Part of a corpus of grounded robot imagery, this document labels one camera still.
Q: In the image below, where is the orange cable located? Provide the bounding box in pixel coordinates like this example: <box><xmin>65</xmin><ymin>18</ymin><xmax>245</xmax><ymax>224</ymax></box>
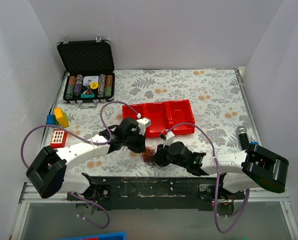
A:
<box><xmin>141</xmin><ymin>147</ymin><xmax>156</xmax><ymax>165</ymax></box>

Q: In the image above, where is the brown cable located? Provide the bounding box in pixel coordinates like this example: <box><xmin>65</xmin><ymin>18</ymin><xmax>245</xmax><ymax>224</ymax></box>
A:
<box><xmin>140</xmin><ymin>146</ymin><xmax>155</xmax><ymax>163</ymax></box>

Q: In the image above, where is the red three-compartment tray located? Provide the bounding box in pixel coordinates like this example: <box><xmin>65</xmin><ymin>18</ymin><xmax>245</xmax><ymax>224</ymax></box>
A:
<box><xmin>122</xmin><ymin>99</ymin><xmax>195</xmax><ymax>139</ymax></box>

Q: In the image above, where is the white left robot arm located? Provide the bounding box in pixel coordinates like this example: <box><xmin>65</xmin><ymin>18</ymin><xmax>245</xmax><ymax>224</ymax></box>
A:
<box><xmin>26</xmin><ymin>117</ymin><xmax>151</xmax><ymax>200</ymax></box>

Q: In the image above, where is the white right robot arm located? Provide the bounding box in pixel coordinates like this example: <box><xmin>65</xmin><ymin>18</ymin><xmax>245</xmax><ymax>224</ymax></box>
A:
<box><xmin>151</xmin><ymin>141</ymin><xmax>289</xmax><ymax>199</ymax></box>

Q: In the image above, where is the floral patterned table mat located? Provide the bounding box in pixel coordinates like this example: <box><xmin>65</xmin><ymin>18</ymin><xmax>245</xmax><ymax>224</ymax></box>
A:
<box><xmin>36</xmin><ymin>68</ymin><xmax>261</xmax><ymax>179</ymax></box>

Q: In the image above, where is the yellow toy brick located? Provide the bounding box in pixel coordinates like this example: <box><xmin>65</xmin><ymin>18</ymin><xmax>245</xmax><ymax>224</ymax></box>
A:
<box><xmin>54</xmin><ymin>107</ymin><xmax>69</xmax><ymax>128</ymax></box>

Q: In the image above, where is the black microphone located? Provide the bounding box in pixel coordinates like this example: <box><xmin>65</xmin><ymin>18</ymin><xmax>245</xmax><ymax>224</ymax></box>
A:
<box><xmin>236</xmin><ymin>125</ymin><xmax>250</xmax><ymax>150</ymax></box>

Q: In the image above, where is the red white toy block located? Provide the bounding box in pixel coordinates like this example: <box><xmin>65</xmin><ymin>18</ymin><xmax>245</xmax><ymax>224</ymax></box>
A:
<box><xmin>50</xmin><ymin>129</ymin><xmax>68</xmax><ymax>149</ymax></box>

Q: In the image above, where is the black poker chip case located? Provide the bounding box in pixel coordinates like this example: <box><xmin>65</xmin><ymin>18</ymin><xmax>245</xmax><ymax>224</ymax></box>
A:
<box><xmin>56</xmin><ymin>40</ymin><xmax>116</xmax><ymax>107</ymax></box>

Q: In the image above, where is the blue toy brick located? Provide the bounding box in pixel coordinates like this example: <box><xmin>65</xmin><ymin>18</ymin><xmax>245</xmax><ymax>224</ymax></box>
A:
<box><xmin>46</xmin><ymin>114</ymin><xmax>56</xmax><ymax>125</ymax></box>

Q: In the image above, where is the blue bin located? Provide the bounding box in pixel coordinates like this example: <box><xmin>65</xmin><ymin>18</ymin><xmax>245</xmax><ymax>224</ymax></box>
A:
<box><xmin>61</xmin><ymin>231</ymin><xmax>127</xmax><ymax>240</ymax></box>

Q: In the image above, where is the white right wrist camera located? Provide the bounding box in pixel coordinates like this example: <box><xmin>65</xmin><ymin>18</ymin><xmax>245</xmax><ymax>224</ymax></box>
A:
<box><xmin>160</xmin><ymin>129</ymin><xmax>175</xmax><ymax>146</ymax></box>

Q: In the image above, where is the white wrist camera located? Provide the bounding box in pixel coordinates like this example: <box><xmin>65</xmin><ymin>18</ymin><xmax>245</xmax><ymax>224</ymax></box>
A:
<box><xmin>160</xmin><ymin>129</ymin><xmax>175</xmax><ymax>146</ymax></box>
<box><xmin>136</xmin><ymin>117</ymin><xmax>151</xmax><ymax>136</ymax></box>

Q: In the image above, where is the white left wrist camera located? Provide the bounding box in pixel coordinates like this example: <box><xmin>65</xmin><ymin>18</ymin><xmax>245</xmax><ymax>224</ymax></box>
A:
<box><xmin>136</xmin><ymin>117</ymin><xmax>151</xmax><ymax>136</ymax></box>

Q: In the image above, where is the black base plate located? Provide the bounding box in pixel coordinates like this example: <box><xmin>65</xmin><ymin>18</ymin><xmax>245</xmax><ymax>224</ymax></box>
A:
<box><xmin>33</xmin><ymin>176</ymin><xmax>262</xmax><ymax>211</ymax></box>

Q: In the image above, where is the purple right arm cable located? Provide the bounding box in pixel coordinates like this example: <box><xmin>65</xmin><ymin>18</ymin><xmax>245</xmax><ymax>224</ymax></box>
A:
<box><xmin>162</xmin><ymin>122</ymin><xmax>251</xmax><ymax>234</ymax></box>

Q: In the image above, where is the aluminium frame rail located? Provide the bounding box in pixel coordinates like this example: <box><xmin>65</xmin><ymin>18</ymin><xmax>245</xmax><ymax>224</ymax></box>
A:
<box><xmin>9</xmin><ymin>182</ymin><xmax>70</xmax><ymax>240</ymax></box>

